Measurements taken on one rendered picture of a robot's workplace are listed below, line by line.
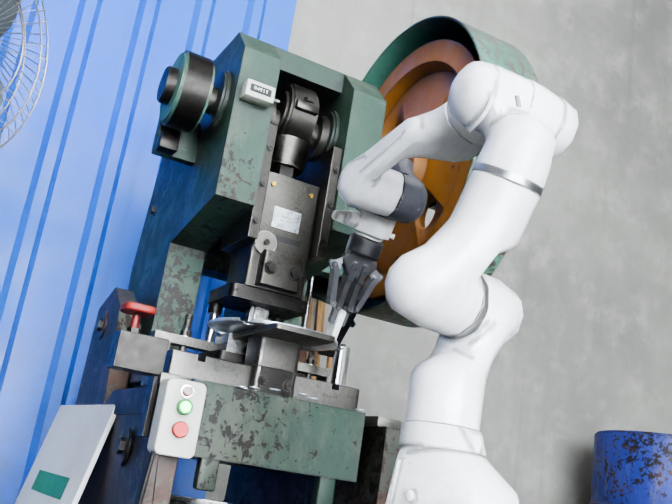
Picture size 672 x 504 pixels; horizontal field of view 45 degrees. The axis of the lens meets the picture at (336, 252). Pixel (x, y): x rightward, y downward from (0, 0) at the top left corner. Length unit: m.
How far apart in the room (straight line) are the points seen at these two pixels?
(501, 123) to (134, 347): 0.79
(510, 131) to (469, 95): 0.09
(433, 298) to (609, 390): 3.13
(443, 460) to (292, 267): 0.84
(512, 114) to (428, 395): 0.44
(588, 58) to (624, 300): 1.29
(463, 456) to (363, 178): 0.63
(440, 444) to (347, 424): 0.62
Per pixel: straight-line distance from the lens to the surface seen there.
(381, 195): 1.61
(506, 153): 1.24
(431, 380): 1.20
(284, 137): 2.03
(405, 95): 2.42
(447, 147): 1.48
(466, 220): 1.23
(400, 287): 1.18
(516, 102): 1.31
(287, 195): 1.95
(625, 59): 4.87
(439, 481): 1.15
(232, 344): 1.87
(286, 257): 1.88
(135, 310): 1.60
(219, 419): 1.66
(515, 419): 3.85
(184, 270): 2.09
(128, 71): 3.23
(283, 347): 1.78
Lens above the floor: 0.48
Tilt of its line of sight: 16 degrees up
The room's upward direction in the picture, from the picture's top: 9 degrees clockwise
